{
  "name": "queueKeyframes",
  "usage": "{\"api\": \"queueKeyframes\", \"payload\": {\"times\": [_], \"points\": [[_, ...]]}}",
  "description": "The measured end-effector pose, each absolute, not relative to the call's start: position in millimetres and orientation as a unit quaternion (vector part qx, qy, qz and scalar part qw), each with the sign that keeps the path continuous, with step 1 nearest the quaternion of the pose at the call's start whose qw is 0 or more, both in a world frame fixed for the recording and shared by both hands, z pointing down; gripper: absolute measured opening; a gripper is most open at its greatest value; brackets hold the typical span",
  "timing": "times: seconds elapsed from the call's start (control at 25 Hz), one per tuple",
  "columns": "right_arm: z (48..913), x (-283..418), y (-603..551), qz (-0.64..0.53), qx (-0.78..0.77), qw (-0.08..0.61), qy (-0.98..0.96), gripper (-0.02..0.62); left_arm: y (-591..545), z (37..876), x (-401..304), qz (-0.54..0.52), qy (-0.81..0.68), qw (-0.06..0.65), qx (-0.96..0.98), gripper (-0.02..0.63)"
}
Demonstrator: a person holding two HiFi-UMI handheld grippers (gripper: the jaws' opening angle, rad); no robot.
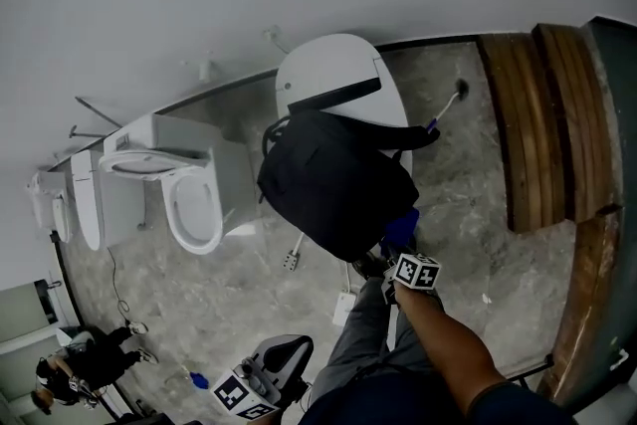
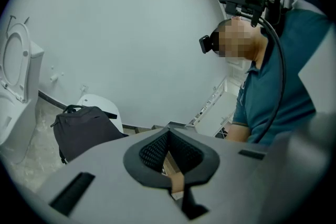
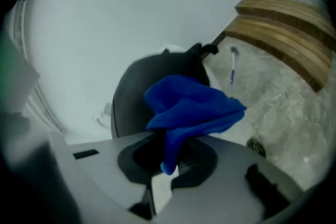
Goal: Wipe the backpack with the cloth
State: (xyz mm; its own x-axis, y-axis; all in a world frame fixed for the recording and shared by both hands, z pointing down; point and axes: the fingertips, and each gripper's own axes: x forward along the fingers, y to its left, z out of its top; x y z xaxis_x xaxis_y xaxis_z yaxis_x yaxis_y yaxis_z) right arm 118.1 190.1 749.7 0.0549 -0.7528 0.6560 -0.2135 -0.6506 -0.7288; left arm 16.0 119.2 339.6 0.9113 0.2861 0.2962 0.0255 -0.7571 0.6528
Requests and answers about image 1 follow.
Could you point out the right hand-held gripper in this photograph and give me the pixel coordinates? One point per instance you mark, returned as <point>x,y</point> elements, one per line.
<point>415,270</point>

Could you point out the white paper scrap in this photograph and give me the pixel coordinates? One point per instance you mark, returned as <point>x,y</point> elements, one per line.
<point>487,298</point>

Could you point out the wooden step platform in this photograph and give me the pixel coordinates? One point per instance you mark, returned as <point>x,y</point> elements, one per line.
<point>537,129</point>

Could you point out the person's dark shoe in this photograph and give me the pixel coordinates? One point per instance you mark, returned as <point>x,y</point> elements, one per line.
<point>365,266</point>

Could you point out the wooden door frame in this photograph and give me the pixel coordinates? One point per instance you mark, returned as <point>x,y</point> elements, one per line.
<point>587,293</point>

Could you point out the black backpack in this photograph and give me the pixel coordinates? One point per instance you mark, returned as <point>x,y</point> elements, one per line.
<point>333,184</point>

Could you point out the dark green door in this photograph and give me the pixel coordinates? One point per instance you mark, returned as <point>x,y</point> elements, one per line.
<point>624,164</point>

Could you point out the grey power strip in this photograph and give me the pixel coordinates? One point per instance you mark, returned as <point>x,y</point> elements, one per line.
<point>290,261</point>

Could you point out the person's grey trousers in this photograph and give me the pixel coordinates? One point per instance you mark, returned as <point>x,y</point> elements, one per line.
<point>363,338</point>

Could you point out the person's dark shirt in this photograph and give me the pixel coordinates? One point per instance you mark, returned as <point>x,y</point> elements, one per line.
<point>398,400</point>

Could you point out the white box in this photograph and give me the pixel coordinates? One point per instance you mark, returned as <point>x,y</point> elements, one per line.
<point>344,308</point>

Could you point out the small blue rag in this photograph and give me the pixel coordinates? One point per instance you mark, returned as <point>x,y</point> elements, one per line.
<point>199,380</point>

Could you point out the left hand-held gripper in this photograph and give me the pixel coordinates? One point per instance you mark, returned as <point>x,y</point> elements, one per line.
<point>281,363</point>

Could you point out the person's right forearm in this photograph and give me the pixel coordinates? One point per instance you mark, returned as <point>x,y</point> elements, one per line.
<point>448,338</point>

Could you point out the blue cloth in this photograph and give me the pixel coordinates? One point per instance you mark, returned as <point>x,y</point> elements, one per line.
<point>400,226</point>

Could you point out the white toilet brush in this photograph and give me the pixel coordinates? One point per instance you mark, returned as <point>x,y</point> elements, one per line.
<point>450,102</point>

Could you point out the white toilet with open seat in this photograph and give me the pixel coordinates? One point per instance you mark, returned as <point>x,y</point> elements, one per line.
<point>191,209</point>

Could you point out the white toilet with closed lid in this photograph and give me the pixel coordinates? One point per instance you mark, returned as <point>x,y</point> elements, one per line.
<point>328,64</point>

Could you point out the black wall device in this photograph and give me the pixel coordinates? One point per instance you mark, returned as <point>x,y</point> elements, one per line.
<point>49,301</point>

